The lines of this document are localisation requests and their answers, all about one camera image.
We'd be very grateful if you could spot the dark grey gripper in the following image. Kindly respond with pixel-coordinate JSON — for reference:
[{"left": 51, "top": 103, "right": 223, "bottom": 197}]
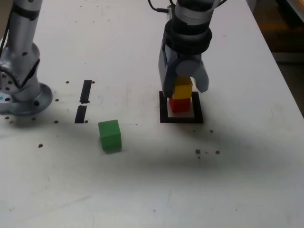
[{"left": 158, "top": 39, "right": 210, "bottom": 98}]

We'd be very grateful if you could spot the yellow cube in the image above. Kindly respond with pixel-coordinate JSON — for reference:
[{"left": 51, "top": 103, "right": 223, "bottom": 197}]
[{"left": 172, "top": 76, "right": 193, "bottom": 100}]

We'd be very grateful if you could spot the red cube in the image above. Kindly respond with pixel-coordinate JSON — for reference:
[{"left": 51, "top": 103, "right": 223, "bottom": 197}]
[{"left": 169, "top": 97, "right": 191, "bottom": 113}]

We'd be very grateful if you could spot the green cube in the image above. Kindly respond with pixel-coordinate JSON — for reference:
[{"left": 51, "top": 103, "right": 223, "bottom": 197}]
[{"left": 98, "top": 119, "right": 123, "bottom": 154}]

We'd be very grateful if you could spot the black tape square outline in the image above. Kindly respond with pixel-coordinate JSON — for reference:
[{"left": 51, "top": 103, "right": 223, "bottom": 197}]
[{"left": 159, "top": 91, "right": 204, "bottom": 124}]

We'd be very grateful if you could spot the black tape strip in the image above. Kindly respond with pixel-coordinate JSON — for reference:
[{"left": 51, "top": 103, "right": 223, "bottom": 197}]
[{"left": 74, "top": 79, "right": 93, "bottom": 124}]

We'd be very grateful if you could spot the dark brown wooden shelf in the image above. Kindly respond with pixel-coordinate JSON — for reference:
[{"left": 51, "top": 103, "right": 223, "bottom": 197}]
[{"left": 246, "top": 0, "right": 304, "bottom": 63}]

